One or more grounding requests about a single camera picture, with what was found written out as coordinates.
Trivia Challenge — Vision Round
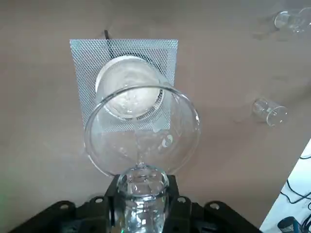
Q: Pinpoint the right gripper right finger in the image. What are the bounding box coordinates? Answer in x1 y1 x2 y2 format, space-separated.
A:
167 174 263 233

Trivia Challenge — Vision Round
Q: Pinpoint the white side desk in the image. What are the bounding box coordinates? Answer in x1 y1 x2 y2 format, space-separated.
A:
259 137 311 233

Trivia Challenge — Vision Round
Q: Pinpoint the small glass beaker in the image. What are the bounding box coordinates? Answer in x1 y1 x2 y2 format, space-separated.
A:
274 6 311 34
251 97 289 128

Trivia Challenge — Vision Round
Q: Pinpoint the black cable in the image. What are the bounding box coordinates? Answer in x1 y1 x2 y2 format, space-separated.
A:
279 152 311 210

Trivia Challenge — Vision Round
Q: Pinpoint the large glass beaker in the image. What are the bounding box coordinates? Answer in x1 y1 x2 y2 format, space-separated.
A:
94 55 176 133

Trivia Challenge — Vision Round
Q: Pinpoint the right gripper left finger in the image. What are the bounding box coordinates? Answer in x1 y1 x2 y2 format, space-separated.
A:
4 175 120 233

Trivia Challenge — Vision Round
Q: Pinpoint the glass conical flask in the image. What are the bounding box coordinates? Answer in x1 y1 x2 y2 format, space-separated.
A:
84 84 202 233

